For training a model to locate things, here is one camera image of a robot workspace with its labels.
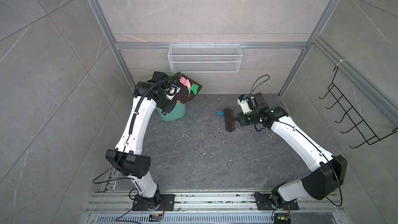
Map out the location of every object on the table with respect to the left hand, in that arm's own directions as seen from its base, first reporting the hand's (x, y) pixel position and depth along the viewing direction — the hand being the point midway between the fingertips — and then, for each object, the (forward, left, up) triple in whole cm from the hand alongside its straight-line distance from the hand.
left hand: (168, 101), depth 76 cm
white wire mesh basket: (+37, -21, 0) cm, 43 cm away
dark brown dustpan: (+3, -8, 0) cm, 8 cm away
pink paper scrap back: (+9, -9, +5) cm, 13 cm away
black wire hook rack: (-19, -84, +3) cm, 86 cm away
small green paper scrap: (+7, -13, +2) cm, 15 cm away
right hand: (-4, -37, -8) cm, 38 cm away
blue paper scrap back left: (+15, -31, -30) cm, 45 cm away
